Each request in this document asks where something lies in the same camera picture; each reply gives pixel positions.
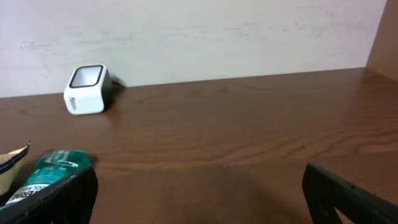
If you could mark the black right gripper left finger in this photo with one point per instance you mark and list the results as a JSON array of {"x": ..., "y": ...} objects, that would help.
[{"x": 69, "y": 200}]

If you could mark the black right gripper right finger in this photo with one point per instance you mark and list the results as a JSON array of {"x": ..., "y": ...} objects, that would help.
[{"x": 326, "y": 194}]

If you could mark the yellow snack bag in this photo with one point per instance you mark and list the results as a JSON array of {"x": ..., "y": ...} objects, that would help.
[{"x": 11, "y": 164}]

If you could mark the teal mouthwash bottle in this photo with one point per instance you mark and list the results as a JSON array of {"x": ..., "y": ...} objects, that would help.
[{"x": 51, "y": 168}]

